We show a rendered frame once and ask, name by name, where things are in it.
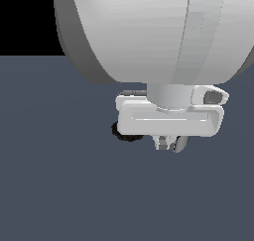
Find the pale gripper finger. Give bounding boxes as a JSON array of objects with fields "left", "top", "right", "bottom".
[
  {"left": 154, "top": 135, "right": 172, "bottom": 151},
  {"left": 171, "top": 135, "right": 191, "bottom": 154}
]

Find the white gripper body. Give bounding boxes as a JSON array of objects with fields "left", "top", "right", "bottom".
[{"left": 114, "top": 93, "right": 226, "bottom": 139}]

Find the dark grey faucet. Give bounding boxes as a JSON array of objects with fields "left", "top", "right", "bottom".
[{"left": 110, "top": 120, "right": 145, "bottom": 143}]

